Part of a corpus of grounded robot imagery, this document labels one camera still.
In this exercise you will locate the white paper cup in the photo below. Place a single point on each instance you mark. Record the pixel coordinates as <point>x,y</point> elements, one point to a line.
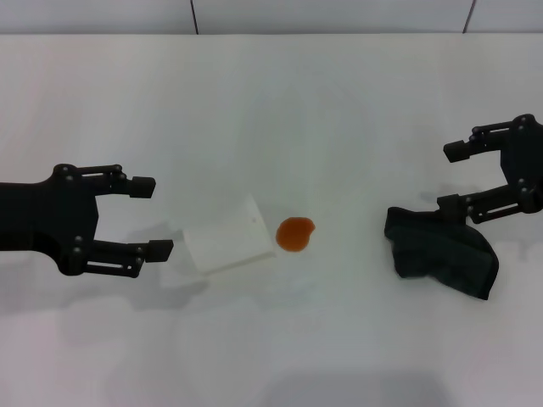
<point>229,241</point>

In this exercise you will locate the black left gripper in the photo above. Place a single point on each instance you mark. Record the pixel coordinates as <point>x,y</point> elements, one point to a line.
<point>51,216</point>

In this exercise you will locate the dark blue rag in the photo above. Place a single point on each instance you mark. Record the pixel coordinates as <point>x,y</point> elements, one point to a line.
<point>445,254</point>

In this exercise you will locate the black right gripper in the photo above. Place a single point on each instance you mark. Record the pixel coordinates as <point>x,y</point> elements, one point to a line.
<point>526,161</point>

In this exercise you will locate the brown water stain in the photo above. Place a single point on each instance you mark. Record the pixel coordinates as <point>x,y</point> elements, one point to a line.
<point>295,234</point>

